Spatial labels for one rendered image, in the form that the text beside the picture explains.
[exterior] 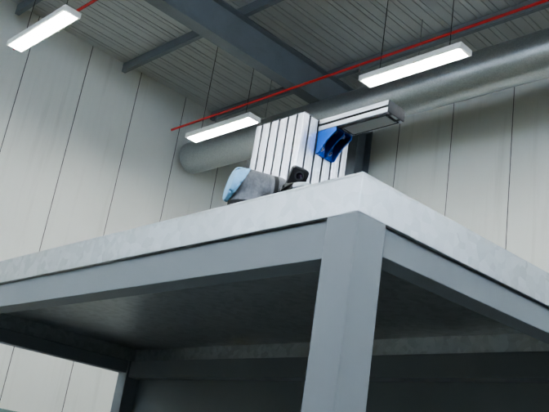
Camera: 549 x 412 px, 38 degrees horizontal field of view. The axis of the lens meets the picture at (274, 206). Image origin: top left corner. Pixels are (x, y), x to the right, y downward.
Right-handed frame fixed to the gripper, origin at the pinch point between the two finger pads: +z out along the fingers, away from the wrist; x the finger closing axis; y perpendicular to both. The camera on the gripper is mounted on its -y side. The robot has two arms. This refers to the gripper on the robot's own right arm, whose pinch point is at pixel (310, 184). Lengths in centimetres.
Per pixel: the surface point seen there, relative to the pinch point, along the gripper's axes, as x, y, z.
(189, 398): 9, 55, -14
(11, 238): 130, -204, -1027
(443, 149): -401, -503, -798
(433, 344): -16, 40, 47
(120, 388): 22, 55, -35
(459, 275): 8, 47, 97
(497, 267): 3, 44, 95
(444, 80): -302, -491, -625
